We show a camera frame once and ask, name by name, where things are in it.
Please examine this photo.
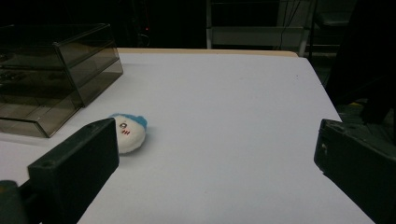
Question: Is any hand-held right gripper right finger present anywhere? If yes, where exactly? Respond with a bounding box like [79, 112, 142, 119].
[313, 119, 396, 224]

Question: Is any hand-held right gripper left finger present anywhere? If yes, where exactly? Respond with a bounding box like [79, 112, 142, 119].
[27, 117, 120, 224]

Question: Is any white and blue plush toy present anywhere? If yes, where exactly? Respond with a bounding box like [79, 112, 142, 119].
[108, 113, 149, 155]

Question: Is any smoky transparent drawer box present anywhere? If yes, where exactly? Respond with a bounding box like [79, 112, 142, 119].
[0, 23, 124, 138]

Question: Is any dark curtain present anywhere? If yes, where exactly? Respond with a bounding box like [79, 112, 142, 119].
[325, 0, 396, 124]

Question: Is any white metal rack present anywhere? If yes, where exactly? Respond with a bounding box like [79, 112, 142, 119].
[205, 0, 359, 58]

